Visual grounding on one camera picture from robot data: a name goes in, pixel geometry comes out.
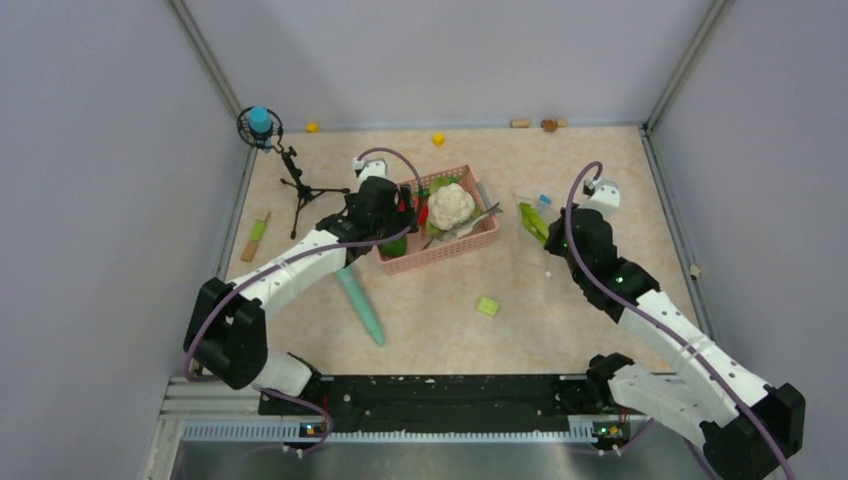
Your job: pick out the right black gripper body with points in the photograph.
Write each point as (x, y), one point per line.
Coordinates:
(556, 242)

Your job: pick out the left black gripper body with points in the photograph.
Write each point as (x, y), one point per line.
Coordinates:
(396, 220)

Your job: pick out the green bell pepper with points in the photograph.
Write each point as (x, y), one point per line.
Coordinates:
(394, 249)

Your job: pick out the green celery stalk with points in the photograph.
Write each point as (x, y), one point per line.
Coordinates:
(533, 222)

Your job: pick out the clear pink zip bag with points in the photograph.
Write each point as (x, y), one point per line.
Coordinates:
(529, 253)

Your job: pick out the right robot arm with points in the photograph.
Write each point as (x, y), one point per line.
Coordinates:
(745, 427)

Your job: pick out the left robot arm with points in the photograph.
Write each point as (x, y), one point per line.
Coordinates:
(227, 334)

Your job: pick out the pink plastic basket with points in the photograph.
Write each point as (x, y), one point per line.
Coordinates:
(482, 236)

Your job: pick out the teal silicone tool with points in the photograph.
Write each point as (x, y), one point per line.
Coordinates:
(361, 304)

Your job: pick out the grey toy fish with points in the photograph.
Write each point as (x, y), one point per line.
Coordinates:
(464, 228)

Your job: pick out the white cauliflower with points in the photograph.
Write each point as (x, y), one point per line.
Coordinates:
(450, 206)

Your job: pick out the green and wood stick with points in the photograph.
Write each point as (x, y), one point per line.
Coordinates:
(255, 236)

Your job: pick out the brown wooden piece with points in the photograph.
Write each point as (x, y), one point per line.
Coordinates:
(549, 125)

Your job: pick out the green square block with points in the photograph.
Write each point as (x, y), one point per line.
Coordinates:
(487, 306)

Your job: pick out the blue microphone on tripod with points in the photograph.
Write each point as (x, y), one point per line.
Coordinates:
(261, 128)

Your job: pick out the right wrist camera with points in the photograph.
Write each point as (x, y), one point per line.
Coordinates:
(602, 196)

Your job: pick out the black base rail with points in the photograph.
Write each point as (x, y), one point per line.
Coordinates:
(443, 404)

